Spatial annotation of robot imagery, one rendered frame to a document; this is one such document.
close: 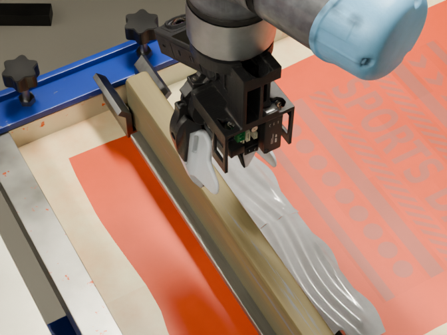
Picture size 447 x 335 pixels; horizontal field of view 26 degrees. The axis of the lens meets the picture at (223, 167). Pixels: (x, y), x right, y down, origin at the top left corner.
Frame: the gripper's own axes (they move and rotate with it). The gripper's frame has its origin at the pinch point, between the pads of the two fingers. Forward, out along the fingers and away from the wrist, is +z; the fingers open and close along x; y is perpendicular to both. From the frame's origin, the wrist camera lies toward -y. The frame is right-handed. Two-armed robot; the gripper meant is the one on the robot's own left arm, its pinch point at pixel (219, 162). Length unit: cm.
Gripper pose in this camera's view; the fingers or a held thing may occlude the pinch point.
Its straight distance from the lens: 98.0
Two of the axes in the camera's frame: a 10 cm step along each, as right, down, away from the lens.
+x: 8.7, -3.9, 3.1
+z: 0.0, 6.1, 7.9
